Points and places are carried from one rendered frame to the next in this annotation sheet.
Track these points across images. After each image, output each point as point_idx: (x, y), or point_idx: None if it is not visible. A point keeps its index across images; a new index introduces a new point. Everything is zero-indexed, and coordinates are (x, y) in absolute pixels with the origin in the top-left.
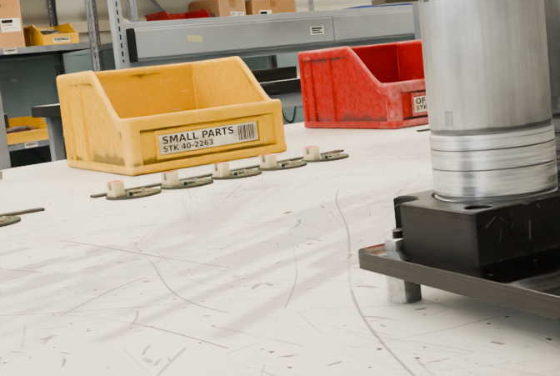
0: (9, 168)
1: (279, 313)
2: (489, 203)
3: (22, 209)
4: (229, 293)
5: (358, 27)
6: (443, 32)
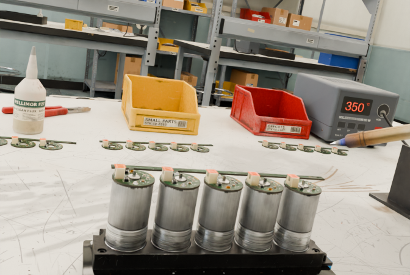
0: (103, 100)
1: (55, 251)
2: (108, 249)
3: (71, 139)
4: (57, 232)
5: (330, 44)
6: (111, 191)
